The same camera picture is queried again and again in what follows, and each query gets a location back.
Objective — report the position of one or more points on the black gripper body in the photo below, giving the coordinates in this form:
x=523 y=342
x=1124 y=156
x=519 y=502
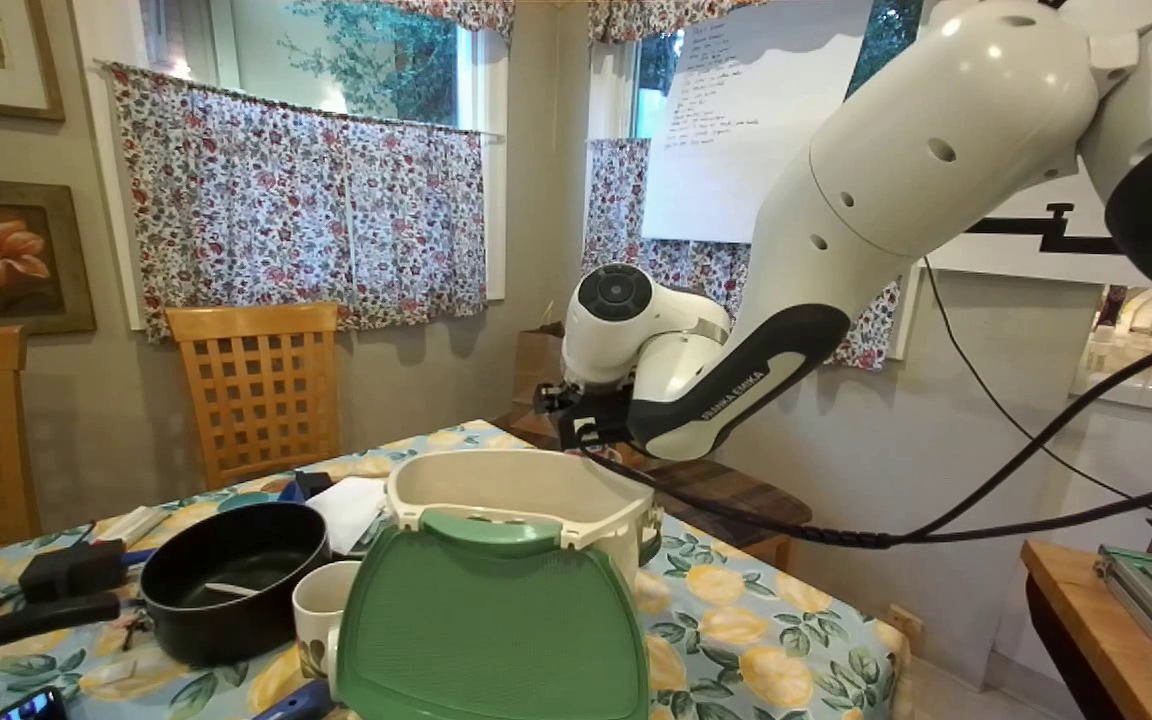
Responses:
x=587 y=412

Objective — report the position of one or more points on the white plastic basket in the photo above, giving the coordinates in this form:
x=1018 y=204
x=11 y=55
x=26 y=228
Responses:
x=524 y=498

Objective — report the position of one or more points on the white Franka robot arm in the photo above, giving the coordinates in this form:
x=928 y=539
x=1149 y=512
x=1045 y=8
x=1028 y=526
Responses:
x=690 y=366

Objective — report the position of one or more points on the green basket lid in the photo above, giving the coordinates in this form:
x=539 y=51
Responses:
x=455 y=628

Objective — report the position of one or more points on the lemon pattern tablecloth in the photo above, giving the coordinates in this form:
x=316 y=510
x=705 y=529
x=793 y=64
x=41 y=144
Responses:
x=727 y=634

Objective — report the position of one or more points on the whiteboard with writing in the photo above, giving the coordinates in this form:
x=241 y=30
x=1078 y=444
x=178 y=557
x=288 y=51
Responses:
x=720 y=144

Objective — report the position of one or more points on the wooden chair by curtain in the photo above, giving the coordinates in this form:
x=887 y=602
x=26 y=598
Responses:
x=260 y=386

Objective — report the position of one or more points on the white mug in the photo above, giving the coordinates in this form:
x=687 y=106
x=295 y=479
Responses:
x=316 y=604

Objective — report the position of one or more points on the black cooking pot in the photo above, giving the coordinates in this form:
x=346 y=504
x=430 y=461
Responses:
x=221 y=589

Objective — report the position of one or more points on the floral window curtain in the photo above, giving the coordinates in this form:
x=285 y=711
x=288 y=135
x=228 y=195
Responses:
x=255 y=200

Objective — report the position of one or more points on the wooden side table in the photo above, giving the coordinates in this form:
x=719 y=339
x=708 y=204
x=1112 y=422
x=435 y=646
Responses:
x=1093 y=615

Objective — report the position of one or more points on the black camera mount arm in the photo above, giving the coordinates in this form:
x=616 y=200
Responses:
x=1050 y=228

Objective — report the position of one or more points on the flower picture frame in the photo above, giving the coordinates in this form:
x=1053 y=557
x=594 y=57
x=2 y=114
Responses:
x=41 y=263

